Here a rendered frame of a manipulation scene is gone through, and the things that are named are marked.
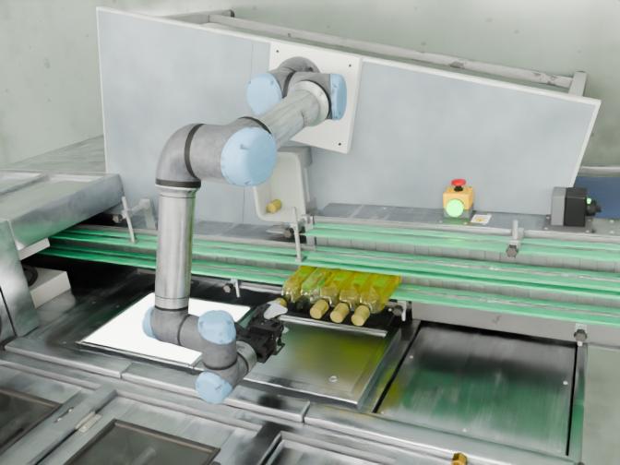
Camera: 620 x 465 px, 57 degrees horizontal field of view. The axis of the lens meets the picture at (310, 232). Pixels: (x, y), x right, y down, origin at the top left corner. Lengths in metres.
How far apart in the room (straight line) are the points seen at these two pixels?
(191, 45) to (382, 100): 0.65
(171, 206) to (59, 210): 0.92
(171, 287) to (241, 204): 0.78
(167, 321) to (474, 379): 0.76
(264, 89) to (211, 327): 0.64
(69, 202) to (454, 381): 1.38
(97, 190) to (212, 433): 1.10
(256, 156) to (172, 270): 0.31
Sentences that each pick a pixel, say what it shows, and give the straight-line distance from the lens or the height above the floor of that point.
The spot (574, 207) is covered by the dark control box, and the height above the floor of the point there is 0.84.
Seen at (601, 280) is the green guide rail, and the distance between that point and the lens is 1.53.
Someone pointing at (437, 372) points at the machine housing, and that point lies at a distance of 1.55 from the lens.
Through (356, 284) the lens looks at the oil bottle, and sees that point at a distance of 1.57.
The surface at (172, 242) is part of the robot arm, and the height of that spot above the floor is 1.44.
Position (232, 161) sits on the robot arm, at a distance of 1.12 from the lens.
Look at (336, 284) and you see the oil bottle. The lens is 1.57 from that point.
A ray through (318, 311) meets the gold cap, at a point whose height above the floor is 1.16.
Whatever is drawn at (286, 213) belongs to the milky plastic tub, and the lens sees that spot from 1.85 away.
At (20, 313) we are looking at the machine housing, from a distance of 2.06.
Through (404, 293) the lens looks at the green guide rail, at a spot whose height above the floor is 0.95.
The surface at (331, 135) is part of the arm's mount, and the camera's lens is 1.73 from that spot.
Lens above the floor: 2.31
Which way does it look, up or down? 55 degrees down
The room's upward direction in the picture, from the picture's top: 131 degrees counter-clockwise
